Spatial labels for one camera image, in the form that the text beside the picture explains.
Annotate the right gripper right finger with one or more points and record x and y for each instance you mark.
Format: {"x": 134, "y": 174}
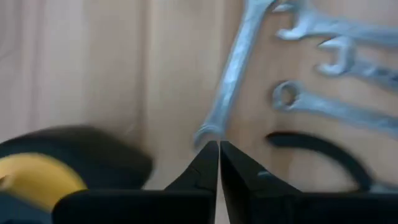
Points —
{"x": 311, "y": 208}

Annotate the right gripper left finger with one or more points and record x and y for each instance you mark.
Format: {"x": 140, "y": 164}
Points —
{"x": 140, "y": 208}

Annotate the silver combination wrench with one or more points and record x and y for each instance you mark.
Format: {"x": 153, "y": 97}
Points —
{"x": 233, "y": 71}
{"x": 335, "y": 109}
{"x": 373, "y": 73}
{"x": 342, "y": 29}

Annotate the black rounded object at right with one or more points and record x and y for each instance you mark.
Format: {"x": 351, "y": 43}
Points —
{"x": 93, "y": 155}

